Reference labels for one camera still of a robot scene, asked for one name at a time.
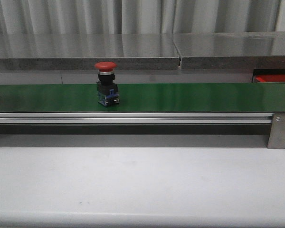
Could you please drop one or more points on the grey stone counter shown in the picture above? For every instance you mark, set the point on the grey stone counter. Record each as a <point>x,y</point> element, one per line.
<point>247,50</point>
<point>82,51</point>

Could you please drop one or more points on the right grey stone counter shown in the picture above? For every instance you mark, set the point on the right grey stone counter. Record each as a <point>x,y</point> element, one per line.
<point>247,50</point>

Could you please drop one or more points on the red plastic bin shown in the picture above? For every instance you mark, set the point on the red plastic bin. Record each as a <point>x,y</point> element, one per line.
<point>277,78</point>

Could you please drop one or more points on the steel conveyor support bracket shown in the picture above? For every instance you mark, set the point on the steel conveyor support bracket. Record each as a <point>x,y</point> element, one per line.
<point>277,134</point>

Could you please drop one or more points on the red mushroom push button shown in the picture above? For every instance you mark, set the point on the red mushroom push button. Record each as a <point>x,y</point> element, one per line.
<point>107,90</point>

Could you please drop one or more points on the green conveyor belt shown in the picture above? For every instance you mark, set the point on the green conveyor belt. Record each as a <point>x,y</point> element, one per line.
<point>199,97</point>

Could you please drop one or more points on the left grey stone counter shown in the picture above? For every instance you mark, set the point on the left grey stone counter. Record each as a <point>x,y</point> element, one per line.
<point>82,51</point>

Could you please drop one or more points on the grey pleated curtain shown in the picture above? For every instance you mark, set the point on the grey pleated curtain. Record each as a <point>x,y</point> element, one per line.
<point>137,16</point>

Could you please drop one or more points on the aluminium conveyor side rail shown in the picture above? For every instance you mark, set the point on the aluminium conveyor side rail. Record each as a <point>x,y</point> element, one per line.
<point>135,118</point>

